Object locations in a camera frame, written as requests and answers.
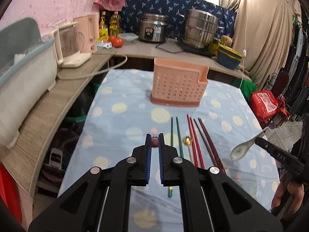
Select dark maroon chopstick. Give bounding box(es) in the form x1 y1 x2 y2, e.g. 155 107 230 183
151 136 160 148

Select green chopstick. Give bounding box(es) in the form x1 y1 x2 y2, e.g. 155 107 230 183
167 117 175 199
176 117 184 159

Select gold flower spoon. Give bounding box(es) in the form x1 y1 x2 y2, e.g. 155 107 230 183
183 136 194 163

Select red chopstick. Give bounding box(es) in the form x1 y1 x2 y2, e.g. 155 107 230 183
186 114 199 167
189 117 205 169

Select maroon chopstick pair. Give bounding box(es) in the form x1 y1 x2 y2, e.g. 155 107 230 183
197 117 224 172
199 117 227 175

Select white ceramic spoon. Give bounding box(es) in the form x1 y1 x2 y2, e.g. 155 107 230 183
230 127 270 161

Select dark brown chopstick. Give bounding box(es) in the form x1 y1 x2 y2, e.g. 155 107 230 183
193 119 218 167

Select right hand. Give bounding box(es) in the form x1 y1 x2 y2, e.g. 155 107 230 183
271 172 304 219

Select blue patterned tablecloth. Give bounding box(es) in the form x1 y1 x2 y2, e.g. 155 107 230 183
57 69 281 232

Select pink perforated utensil holder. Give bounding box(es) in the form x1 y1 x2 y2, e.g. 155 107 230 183
150 58 209 107

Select red plastic bag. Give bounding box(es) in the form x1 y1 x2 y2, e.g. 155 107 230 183
249 90 290 123

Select green plastic bag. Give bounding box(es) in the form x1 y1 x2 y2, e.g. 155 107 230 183
240 80 257 102

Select black induction cooker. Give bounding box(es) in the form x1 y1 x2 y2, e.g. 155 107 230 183
177 38 215 58

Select red tomato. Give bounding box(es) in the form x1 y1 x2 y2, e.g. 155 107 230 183
109 35 124 48

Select stacked yellow blue basins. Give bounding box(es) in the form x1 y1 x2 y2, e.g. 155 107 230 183
217 44 243 70

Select clear food container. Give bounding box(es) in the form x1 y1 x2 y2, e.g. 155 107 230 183
117 32 138 45

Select blue white snack packet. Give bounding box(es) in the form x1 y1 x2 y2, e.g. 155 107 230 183
96 41 113 50

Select silver rice cooker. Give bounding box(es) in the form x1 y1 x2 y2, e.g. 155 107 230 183
139 13 168 44

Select cooking oil bottle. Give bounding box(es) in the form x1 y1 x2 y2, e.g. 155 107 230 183
109 12 121 36

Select loofah sponge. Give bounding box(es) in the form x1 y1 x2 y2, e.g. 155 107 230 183
219 35 233 47

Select stainless steel steamer pot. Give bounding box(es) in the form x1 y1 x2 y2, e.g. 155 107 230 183
178 9 224 49

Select yellow label bottle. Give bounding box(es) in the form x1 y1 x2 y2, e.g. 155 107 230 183
97 11 109 43

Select glass kettle white base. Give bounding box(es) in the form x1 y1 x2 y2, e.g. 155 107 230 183
49 21 91 68

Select pink electric kettle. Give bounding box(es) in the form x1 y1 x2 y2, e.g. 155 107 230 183
73 12 99 53

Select dish drainer box with lid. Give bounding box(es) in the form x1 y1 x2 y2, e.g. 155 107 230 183
1 17 57 148

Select red plastic basin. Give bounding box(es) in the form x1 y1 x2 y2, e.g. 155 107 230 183
0 163 22 224

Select navy floral cloth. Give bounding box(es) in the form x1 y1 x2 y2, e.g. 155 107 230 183
121 0 236 40

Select beige curtain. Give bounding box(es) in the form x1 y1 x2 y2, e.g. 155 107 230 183
219 0 293 89

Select pink dotted curtain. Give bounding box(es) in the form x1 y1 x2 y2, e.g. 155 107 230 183
1 0 98 36

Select white power cable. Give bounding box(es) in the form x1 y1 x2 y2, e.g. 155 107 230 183
56 53 128 81

